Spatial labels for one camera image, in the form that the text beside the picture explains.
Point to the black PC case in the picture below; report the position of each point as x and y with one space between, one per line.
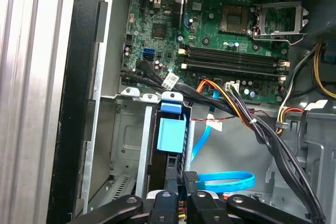
76 77

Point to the thin metal locking lever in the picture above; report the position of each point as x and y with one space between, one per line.
273 40

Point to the CPU socket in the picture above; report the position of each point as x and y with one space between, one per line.
233 19

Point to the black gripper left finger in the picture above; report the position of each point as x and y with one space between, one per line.
162 208

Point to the grey metal disk bay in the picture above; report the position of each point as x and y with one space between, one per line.
131 134

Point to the hard disk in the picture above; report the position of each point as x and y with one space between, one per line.
170 134

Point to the metal socket cover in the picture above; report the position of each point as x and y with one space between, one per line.
278 4

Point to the green motherboard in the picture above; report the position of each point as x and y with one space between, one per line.
173 35

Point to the black RAM slot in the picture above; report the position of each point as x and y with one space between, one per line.
231 56
231 71

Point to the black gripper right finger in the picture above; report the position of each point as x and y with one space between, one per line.
204 208

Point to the grey metal drive cage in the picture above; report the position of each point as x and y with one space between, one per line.
325 161

